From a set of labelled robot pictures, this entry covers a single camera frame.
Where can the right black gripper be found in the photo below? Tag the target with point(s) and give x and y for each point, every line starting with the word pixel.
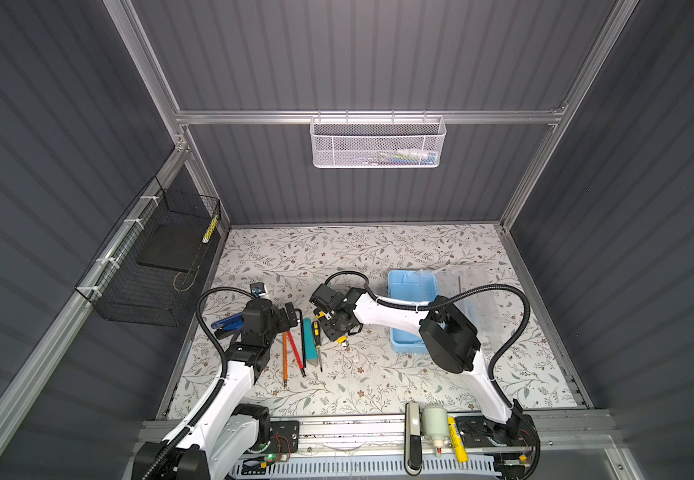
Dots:
pixel 332 334

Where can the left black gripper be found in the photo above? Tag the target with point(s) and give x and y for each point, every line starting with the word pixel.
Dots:
pixel 280 320

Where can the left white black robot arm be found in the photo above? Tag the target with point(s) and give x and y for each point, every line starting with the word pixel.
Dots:
pixel 221 428

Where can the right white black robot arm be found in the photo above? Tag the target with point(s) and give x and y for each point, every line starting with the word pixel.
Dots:
pixel 450 337

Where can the black hex key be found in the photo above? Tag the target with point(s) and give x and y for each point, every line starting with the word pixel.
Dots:
pixel 303 346

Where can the orange pencil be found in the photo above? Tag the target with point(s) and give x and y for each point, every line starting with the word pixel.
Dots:
pixel 285 359

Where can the small precision screwdriver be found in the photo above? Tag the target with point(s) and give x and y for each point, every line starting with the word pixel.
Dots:
pixel 318 343

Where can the teal utility knife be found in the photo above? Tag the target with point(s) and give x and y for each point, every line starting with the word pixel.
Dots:
pixel 309 342

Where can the red hex key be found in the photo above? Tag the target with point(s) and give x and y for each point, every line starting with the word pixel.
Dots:
pixel 300 363

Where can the yellow marker in black basket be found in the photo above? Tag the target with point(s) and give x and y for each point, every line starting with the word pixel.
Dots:
pixel 210 230

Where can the white glue bottle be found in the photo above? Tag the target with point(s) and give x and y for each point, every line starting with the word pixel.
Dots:
pixel 435 427

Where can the black pad in basket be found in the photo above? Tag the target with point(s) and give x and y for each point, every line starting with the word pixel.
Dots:
pixel 172 247

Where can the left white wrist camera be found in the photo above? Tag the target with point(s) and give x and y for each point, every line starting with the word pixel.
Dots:
pixel 258 290

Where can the blue handled pliers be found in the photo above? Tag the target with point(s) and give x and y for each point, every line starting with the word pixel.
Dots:
pixel 228 326

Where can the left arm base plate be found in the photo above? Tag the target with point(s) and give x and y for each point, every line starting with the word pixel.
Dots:
pixel 278 437

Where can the black wire mesh basket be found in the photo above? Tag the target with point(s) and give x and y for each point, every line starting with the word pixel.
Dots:
pixel 120 290

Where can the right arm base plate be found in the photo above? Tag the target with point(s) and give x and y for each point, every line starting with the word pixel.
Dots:
pixel 477 431

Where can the white wire mesh basket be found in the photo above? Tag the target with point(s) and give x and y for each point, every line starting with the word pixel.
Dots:
pixel 383 143

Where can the yellow marker on rail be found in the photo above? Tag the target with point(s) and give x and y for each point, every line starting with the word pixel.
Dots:
pixel 456 441

